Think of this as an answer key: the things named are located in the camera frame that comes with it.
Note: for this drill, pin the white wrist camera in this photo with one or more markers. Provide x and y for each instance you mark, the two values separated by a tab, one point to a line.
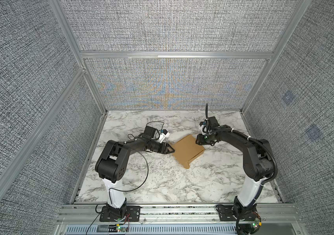
204	127
163	135

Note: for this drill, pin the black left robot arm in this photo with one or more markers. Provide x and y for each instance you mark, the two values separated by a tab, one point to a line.
113	161

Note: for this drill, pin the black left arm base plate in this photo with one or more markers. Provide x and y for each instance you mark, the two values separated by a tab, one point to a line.
110	214

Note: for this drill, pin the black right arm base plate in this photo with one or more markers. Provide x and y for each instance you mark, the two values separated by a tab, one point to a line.
232	212

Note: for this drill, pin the brown cardboard box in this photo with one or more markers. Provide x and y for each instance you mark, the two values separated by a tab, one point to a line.
186	151

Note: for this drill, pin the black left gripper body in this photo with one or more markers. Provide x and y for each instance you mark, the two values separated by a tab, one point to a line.
157	147

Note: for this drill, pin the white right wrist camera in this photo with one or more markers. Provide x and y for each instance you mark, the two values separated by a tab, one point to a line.
204	127

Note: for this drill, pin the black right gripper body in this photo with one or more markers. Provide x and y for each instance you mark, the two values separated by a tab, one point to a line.
204	139

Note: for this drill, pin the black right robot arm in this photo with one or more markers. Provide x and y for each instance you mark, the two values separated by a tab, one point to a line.
258	161

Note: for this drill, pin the aluminium enclosure frame bars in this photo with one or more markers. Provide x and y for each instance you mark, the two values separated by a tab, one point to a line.
41	60

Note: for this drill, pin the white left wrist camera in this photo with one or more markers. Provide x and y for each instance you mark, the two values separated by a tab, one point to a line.
163	135

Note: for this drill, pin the aluminium front rail frame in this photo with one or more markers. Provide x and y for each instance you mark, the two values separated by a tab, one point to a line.
174	219

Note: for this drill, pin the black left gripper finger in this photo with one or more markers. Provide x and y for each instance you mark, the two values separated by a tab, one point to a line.
169	151
169	147

